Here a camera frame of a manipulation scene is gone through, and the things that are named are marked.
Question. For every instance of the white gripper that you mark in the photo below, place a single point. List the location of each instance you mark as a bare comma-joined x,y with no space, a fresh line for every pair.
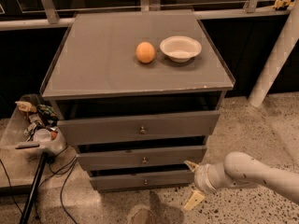
202,177

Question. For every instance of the grey bottom drawer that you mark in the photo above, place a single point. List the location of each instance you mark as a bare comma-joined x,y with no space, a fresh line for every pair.
142,180

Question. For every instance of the grey drawer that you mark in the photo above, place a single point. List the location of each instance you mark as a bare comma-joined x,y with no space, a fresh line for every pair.
142,180
136,158
137,128

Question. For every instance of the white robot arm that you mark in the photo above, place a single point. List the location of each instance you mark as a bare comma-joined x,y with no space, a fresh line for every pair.
240,170

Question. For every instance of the grey middle drawer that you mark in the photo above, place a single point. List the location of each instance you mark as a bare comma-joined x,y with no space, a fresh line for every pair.
136,158

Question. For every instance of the grey top drawer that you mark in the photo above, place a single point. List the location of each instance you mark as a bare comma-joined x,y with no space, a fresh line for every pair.
137,128

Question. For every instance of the grey drawer cabinet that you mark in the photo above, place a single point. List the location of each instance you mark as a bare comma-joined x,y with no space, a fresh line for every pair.
96,75

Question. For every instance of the white paper bowl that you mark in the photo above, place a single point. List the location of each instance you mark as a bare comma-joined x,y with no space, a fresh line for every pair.
180,49

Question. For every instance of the orange fruit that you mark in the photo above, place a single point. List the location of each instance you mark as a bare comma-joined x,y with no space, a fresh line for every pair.
145,52

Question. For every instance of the white cup in bin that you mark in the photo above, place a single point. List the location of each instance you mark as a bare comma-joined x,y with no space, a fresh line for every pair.
42,135

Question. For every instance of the colourful snack bag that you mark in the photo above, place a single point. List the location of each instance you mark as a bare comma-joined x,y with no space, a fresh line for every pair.
47,112

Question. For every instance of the black tripod leg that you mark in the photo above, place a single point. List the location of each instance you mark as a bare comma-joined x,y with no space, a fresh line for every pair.
33,190

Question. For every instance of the clear plastic bin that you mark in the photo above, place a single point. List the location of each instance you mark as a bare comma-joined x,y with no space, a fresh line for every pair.
23,124

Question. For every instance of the white diagonal pole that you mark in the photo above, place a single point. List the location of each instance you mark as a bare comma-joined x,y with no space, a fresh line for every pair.
279,54

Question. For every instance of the yellow clamp on rail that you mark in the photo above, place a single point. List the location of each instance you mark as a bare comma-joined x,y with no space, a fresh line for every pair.
282,4

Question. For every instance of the metal window rail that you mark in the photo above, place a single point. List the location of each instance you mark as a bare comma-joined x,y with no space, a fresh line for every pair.
201,11

